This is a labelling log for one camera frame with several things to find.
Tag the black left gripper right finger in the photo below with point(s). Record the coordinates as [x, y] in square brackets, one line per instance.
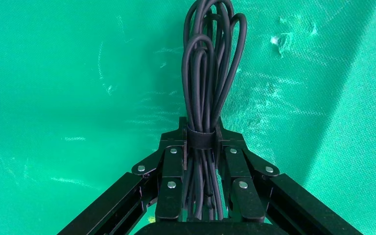
[236, 168]

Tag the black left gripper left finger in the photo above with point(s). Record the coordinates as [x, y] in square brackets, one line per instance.
[171, 168]

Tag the green table cloth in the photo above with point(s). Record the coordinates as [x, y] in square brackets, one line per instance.
[61, 81]

